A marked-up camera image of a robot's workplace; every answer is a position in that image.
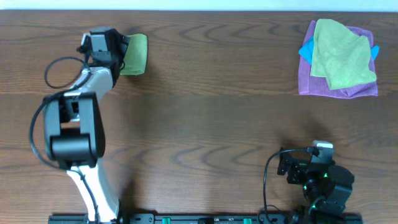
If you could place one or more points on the olive green cloth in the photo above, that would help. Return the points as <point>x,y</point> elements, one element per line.
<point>340,56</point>

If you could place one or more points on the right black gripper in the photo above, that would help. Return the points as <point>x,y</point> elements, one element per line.
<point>286,165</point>

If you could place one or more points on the bright green cloth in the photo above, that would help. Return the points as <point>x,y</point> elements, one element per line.
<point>135,59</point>

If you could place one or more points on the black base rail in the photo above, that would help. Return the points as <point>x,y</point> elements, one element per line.
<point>148,218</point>

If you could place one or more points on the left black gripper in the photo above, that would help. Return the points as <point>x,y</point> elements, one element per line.
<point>120,50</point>

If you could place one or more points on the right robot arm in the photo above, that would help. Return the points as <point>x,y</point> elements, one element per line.
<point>325,185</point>

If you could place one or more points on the blue cloth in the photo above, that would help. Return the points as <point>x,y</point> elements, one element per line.
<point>307,51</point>

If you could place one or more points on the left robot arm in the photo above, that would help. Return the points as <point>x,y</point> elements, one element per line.
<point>73,128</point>

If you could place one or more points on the purple cloth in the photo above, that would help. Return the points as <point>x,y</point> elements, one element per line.
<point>309,85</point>

